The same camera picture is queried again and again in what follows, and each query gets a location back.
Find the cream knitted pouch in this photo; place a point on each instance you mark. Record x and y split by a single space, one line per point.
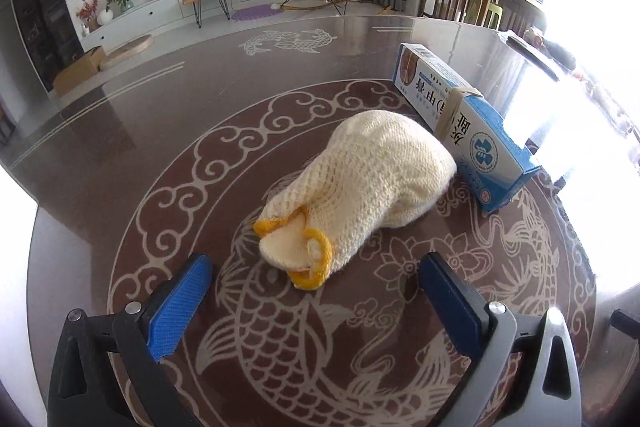
379 170

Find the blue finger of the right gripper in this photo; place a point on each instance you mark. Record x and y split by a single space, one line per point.
626 322

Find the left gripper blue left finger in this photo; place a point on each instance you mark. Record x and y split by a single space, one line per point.
83 388

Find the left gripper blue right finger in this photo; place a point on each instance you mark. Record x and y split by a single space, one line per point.
545 390

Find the white cardboard sorting box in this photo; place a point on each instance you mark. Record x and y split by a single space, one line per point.
18 212

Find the round pet scratch pad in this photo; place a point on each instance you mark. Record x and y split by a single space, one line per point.
126 51

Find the red flower vase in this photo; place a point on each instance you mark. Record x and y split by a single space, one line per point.
87 13

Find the brown cardboard box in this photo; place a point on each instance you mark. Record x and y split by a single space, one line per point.
79 71

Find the blue white medicine box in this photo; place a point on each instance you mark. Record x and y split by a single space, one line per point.
488 159

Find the purple floor mat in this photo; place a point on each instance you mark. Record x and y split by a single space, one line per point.
256 12

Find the dark glass display cabinet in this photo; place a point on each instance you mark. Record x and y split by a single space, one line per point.
49 36

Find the white tv cabinet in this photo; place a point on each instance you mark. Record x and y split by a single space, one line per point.
154 17

